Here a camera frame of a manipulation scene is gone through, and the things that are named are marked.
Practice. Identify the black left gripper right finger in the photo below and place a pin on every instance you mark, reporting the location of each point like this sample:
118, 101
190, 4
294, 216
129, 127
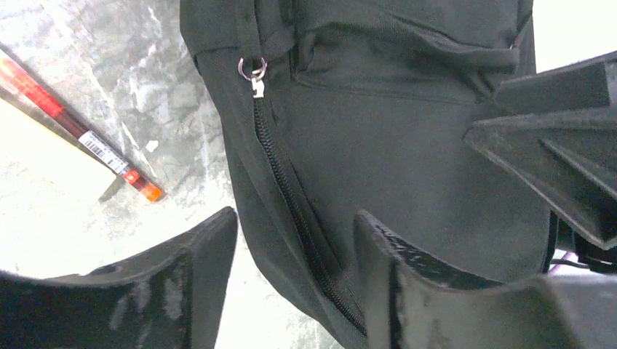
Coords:
411, 299

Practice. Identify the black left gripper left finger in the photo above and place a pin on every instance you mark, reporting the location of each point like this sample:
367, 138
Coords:
169, 296

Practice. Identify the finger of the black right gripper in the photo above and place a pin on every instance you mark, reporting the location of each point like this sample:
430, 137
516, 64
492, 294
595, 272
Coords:
568, 158
586, 84

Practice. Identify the black student backpack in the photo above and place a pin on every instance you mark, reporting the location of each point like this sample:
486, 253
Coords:
331, 107

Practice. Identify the red brown pencil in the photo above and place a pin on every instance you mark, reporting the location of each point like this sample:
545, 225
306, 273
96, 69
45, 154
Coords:
17, 77

